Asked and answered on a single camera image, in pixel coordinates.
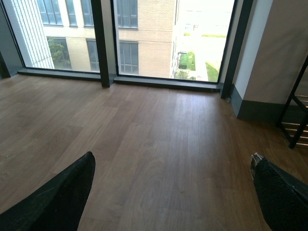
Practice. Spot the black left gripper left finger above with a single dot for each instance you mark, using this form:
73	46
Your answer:
58	204

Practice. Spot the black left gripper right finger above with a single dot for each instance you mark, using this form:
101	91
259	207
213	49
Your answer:
283	199

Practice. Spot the black metal shoe rack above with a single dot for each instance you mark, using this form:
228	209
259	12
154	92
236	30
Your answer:
293	120

